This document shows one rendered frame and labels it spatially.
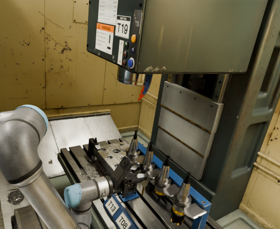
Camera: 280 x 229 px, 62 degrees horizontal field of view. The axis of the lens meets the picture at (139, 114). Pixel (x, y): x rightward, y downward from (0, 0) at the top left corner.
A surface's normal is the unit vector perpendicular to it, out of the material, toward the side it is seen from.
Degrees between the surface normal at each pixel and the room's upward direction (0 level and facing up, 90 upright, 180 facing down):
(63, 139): 25
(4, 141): 48
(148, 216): 0
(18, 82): 90
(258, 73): 90
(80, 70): 90
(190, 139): 90
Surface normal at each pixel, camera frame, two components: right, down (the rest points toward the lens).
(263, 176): -0.83, 0.10
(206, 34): 0.55, 0.37
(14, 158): 0.27, -0.05
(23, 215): 0.05, -0.97
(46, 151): 0.35, -0.69
